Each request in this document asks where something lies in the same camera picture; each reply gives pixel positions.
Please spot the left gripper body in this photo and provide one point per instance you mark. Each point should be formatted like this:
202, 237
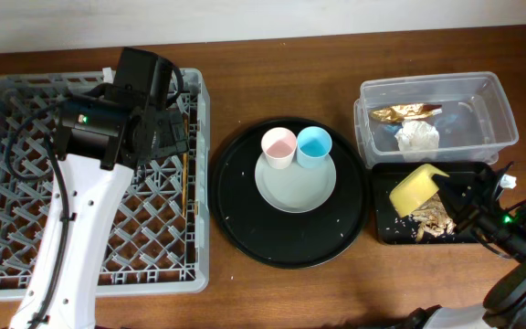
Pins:
172, 132

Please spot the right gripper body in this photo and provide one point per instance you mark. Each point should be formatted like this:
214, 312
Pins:
465, 206

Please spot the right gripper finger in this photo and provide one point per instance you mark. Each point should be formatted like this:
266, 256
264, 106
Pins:
454, 192
488, 180

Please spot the wooden chopstick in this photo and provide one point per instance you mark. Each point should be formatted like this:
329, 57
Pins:
184, 173

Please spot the food scraps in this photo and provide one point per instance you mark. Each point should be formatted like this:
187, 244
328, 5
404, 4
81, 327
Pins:
432, 219

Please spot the yellow plastic bowl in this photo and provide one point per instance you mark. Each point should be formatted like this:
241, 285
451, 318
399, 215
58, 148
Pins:
412, 192

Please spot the white napkin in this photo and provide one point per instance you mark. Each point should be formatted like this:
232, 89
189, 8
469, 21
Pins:
417, 136

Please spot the gold foil wrapper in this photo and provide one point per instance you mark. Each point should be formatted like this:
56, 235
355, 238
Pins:
405, 112

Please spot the pink plastic cup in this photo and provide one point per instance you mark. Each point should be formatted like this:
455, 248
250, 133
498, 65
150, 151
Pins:
279, 145

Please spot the blue plastic cup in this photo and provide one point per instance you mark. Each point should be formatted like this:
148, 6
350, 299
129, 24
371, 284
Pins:
314, 144

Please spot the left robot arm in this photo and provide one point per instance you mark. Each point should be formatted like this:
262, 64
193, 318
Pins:
102, 137

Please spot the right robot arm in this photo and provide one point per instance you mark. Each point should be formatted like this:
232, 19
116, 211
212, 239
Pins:
503, 233

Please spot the grey dishwasher rack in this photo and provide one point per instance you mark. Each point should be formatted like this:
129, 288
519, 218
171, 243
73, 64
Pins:
151, 248

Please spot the clear plastic bin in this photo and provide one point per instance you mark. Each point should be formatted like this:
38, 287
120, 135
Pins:
475, 122

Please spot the black rectangular tray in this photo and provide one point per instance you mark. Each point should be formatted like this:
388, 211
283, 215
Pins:
393, 230

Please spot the round black tray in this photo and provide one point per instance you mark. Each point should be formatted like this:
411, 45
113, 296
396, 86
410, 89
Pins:
269, 235

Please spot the grey plate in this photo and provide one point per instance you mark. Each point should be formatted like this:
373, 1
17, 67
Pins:
295, 189

